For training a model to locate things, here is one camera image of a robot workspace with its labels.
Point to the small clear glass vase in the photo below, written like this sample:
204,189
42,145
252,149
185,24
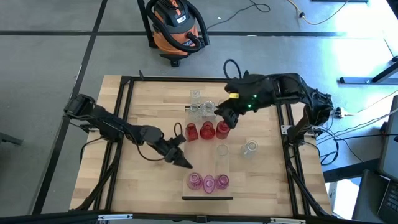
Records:
194,112

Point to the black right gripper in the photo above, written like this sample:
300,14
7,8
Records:
252,91

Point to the tall pink ribbed glass vase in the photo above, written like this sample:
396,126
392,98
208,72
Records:
195,182

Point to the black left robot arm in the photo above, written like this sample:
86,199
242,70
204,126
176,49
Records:
105,119

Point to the red pleated glass vase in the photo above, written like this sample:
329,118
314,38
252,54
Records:
191,132

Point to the round red glass vase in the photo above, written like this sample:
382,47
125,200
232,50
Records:
207,131

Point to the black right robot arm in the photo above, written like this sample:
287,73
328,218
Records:
311,96

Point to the small clear square glass bottle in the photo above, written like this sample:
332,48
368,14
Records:
195,97

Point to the grey table foot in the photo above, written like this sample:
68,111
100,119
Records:
11,139

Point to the tall clear glass vase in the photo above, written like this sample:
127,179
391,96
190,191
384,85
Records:
222,157

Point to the black desk foot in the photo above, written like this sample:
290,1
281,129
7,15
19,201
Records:
354,80

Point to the clear crackle glass decanter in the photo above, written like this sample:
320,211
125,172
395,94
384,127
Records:
208,109

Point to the clear round cut-glass vase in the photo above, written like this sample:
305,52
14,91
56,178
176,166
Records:
249,149

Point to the black metal pole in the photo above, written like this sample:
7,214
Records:
145,25

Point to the black overhead rig bar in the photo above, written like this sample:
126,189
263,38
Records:
199,219

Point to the red ribbed cylinder glass vase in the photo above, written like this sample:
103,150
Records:
222,133

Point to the black aluminium table frame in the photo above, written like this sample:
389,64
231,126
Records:
174,80

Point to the orange black shop vacuum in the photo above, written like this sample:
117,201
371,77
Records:
174,37

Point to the short pink glass vase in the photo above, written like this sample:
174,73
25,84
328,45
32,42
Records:
222,182

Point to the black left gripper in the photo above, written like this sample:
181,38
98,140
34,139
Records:
157,138

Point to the dark monitor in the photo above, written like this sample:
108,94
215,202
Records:
390,149

